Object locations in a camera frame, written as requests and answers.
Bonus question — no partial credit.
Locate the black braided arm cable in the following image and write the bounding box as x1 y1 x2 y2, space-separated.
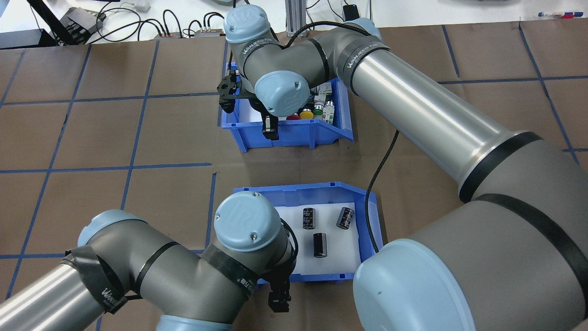
285 20 400 254
275 217 300 279

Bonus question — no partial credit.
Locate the blue push-button storage bin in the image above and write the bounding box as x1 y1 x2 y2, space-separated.
220 62 355 153

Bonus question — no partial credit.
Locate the blue capacitor storage bin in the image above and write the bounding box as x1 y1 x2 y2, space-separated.
232 181 384 284

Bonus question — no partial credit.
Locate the dark grey device box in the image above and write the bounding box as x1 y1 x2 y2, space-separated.
59 6 107 45

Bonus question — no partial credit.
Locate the tall silver aluminium post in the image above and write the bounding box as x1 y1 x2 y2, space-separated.
285 0 308 35

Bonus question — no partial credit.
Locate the black velcro strap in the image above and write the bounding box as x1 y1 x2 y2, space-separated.
238 38 288 69
337 39 392 82
63 245 128 315
201 251 259 300

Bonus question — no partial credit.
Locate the black camera stand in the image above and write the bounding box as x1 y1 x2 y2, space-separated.
0 0 70 50

